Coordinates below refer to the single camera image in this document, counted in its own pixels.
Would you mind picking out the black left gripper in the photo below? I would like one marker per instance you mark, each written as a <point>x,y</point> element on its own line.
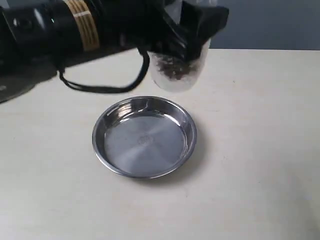
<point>128,24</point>

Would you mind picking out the clear plastic shaker bottle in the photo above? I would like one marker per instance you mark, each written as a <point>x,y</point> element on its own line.
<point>170,73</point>

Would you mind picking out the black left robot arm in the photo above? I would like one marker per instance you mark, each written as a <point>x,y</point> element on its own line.
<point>39,42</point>

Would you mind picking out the round stainless steel plate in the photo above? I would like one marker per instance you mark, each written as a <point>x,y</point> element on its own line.
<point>144,137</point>

